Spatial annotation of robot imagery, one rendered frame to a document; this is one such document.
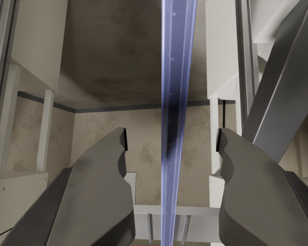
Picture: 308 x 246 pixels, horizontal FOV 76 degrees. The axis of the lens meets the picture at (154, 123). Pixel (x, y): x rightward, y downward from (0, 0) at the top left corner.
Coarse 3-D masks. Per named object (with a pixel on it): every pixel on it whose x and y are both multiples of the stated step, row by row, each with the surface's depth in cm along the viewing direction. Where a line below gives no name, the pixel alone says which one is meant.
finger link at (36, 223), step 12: (60, 180) 8; (48, 192) 8; (60, 192) 8; (36, 204) 7; (48, 204) 7; (24, 216) 7; (36, 216) 7; (48, 216) 7; (12, 228) 6; (24, 228) 6; (36, 228) 6; (48, 228) 6; (12, 240) 6; (24, 240) 6; (36, 240) 6
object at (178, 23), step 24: (168, 0) 8; (192, 0) 8; (168, 24) 8; (192, 24) 8; (168, 48) 9; (192, 48) 9; (168, 72) 10; (168, 96) 10; (168, 120) 11; (168, 144) 13; (168, 168) 14; (168, 192) 16; (168, 216) 19; (168, 240) 22
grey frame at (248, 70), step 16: (240, 0) 61; (240, 16) 60; (240, 32) 61; (240, 48) 60; (256, 48) 58; (240, 64) 59; (256, 64) 57; (240, 80) 59; (256, 80) 56; (240, 96) 59
